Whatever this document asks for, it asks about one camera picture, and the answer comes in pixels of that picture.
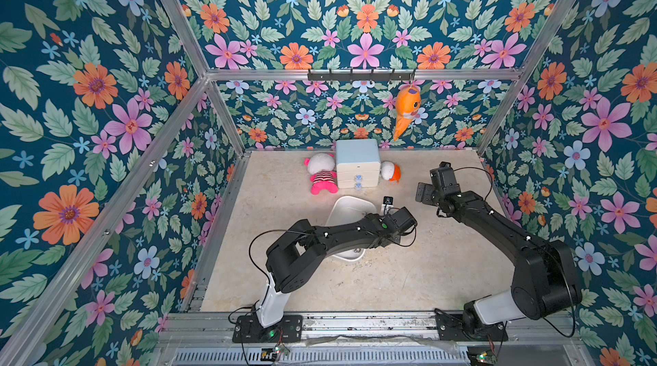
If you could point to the orange white plush ball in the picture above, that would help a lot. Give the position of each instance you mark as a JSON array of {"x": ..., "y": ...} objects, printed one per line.
[{"x": 390, "y": 171}]

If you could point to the pink white plush toy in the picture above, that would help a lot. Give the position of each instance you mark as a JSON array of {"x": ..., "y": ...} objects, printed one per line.
[{"x": 321, "y": 168}]

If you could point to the pale blue drawer box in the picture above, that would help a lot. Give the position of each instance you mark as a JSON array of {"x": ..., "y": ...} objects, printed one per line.
[{"x": 357, "y": 157}]

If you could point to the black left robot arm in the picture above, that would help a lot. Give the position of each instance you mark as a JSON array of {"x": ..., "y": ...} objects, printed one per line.
[{"x": 297, "y": 254}]

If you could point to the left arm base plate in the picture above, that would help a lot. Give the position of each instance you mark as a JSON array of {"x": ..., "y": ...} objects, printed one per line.
[{"x": 247, "y": 329}]

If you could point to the white storage tray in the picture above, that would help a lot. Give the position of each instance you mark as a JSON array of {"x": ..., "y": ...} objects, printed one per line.
[{"x": 348, "y": 209}]

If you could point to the orange hanging fish plush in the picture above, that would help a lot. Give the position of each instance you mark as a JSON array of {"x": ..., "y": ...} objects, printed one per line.
[{"x": 407, "y": 105}]

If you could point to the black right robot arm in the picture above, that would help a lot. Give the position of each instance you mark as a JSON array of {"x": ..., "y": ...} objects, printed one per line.
[{"x": 545, "y": 278}]

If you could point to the black hook rail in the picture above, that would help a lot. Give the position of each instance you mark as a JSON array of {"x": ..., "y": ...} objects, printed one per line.
[{"x": 344, "y": 76}]

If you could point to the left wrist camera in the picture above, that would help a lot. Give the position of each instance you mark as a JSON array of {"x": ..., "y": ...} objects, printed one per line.
[{"x": 388, "y": 201}]

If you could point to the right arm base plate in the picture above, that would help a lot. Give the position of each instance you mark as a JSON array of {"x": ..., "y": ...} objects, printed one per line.
[{"x": 465, "y": 326}]

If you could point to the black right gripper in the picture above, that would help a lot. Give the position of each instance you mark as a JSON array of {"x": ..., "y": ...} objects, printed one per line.
[{"x": 423, "y": 192}]

